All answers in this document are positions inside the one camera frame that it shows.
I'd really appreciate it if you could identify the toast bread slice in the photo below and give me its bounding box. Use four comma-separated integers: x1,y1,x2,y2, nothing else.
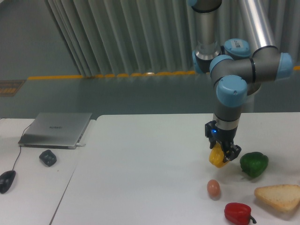
254,184,300,212

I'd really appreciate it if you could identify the silver closed laptop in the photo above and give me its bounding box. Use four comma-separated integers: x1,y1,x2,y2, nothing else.
18,112,92,149

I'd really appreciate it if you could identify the dark crumpled small object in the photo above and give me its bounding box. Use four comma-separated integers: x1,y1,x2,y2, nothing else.
39,150,57,167

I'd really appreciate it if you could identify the brown egg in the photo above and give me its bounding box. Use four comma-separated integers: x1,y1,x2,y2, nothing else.
207,180,220,197

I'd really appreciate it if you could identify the black computer mouse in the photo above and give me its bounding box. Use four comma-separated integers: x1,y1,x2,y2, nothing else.
0,170,16,194

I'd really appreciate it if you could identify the red bell pepper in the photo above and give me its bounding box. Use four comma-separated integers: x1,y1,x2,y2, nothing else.
224,202,257,225

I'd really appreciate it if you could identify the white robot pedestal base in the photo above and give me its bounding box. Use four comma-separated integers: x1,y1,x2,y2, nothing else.
242,83,261,113

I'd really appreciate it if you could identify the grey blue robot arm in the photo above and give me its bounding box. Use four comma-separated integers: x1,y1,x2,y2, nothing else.
188,0,293,163

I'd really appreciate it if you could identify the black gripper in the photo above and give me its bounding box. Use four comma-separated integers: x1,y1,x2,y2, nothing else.
205,120,241,163

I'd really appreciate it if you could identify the green bell pepper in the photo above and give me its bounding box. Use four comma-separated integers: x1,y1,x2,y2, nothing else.
240,152,269,178

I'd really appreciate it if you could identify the yellow bell pepper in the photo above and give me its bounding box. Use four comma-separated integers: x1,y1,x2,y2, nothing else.
209,143,229,168

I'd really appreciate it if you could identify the grey pleated curtain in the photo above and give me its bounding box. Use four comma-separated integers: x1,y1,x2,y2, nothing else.
45,0,300,77

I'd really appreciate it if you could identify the black mouse cable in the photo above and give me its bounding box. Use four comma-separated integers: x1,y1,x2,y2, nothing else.
10,122,35,172

